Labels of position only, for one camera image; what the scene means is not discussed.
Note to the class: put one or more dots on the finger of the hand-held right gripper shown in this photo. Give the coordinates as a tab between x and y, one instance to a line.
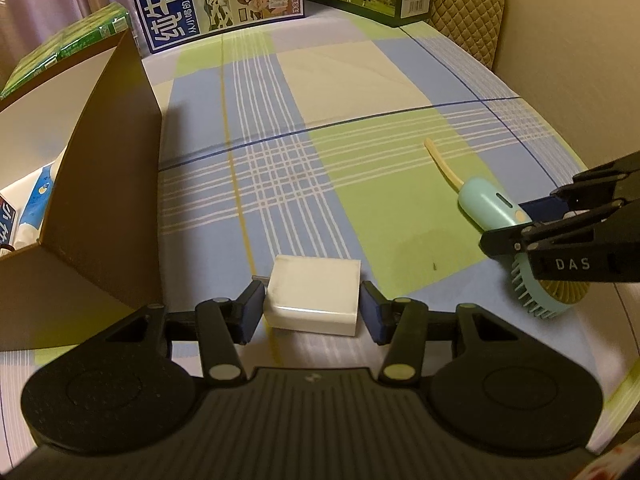
545	210
505	242

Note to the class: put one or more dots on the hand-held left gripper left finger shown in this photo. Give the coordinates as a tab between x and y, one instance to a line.
250	312

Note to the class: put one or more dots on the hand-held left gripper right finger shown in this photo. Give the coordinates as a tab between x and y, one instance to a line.
372	312

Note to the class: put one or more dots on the mint handheld fan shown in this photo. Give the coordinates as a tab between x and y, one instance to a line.
485	205

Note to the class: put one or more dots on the white charger block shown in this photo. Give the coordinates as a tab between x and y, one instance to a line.
312	292

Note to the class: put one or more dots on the brown cardboard box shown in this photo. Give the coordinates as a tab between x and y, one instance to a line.
100	210

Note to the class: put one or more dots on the white blue toothpaste tube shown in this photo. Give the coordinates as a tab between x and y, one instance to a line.
37	205

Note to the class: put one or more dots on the small dark blue box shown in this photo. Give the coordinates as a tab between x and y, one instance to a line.
6	220

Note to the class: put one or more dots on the red white patterned clothing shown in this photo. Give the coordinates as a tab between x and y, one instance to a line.
617	462

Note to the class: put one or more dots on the checked tablecloth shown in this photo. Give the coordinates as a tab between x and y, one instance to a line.
350	110

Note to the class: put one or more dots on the quilted beige chair cover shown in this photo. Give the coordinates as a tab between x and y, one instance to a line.
470	10

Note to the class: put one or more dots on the blue milk carton case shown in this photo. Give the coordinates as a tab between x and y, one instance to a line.
200	0

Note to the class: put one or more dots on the green drink carton pack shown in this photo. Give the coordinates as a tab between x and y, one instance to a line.
65	42

